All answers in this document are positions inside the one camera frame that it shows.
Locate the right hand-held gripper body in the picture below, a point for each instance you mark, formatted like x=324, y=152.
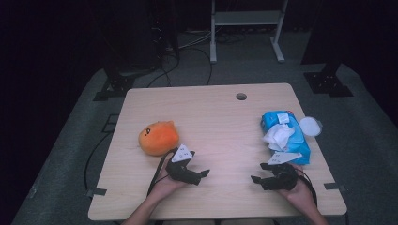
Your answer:
x=283, y=178

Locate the person's right hand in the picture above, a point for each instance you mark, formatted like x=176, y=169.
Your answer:
x=298, y=193

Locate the black tape strip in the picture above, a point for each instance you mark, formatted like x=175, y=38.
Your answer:
x=334, y=186
x=97, y=191

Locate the round clear plastic lid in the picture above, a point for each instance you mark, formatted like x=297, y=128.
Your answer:
x=310, y=126

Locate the black tape floor rectangle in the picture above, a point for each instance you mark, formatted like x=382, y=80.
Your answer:
x=110, y=123

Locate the person's left hand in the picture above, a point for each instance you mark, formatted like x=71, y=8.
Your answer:
x=165, y=186

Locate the blue wet wipes pack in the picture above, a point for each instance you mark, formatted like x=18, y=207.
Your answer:
x=298, y=143

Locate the black stand base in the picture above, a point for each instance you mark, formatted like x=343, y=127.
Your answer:
x=117, y=87
x=327, y=83

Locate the white metal stand frame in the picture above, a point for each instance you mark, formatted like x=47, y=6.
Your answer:
x=245, y=18

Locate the white wet wipe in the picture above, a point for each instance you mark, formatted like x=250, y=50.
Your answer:
x=278, y=136

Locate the orange plush toy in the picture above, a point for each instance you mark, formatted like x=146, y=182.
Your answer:
x=158, y=139

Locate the dark equipment rack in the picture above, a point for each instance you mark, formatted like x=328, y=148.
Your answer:
x=137, y=34

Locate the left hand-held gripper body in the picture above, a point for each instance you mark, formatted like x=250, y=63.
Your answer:
x=179, y=170

